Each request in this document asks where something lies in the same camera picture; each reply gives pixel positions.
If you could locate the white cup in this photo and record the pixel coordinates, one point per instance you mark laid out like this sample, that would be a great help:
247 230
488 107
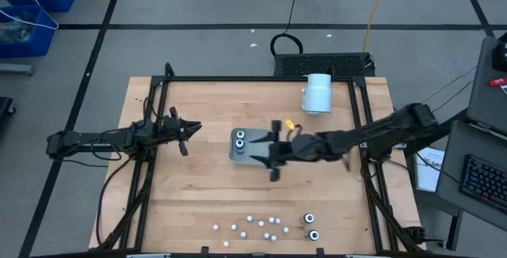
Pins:
317 93

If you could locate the dark gray desk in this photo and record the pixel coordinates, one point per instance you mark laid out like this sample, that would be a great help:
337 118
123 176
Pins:
485 103

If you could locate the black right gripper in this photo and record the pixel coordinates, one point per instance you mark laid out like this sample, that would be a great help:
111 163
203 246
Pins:
297 149

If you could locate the large purple-capped colouring bottle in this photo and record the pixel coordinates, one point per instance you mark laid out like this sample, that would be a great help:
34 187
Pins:
308 218

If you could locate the black keyboard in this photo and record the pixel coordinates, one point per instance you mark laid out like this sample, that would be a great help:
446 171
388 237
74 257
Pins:
485 183

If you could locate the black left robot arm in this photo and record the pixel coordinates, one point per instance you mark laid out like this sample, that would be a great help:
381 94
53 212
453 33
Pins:
99 139

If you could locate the black power adapter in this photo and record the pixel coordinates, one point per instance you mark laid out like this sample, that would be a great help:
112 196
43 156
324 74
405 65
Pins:
416 234

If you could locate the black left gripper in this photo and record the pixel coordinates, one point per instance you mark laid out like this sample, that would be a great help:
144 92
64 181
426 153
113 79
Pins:
172 125

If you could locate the large black monitor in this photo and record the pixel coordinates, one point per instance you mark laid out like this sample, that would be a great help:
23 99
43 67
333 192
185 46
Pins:
501 54

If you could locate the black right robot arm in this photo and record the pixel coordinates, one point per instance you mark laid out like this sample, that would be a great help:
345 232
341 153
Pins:
380 131

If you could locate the large black-capped colouring bottle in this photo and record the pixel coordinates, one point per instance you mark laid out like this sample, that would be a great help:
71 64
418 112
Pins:
313 235

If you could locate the black mesh computer case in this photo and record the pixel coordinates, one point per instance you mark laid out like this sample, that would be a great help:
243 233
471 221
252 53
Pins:
322 65

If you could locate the black cart base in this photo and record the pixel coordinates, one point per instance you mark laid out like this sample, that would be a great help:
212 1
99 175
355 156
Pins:
4 109

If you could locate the large green-capped colouring bottle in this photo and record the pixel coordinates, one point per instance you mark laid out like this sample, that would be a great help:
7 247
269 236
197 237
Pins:
240 134

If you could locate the gray metal bar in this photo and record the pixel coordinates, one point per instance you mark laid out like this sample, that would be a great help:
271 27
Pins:
16 69

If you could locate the white paper sheet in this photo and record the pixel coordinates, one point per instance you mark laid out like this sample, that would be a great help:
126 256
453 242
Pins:
429 171

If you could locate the large blue-capped colouring bottle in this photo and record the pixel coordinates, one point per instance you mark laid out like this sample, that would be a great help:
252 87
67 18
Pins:
239 144

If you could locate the red marker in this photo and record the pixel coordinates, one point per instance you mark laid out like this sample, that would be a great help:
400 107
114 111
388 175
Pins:
498 82

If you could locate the gray keyboard shelf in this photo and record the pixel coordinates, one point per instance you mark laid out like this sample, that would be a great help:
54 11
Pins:
451 171

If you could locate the black aluminium table frame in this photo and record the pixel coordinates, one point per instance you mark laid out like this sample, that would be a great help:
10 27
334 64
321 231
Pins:
257 78

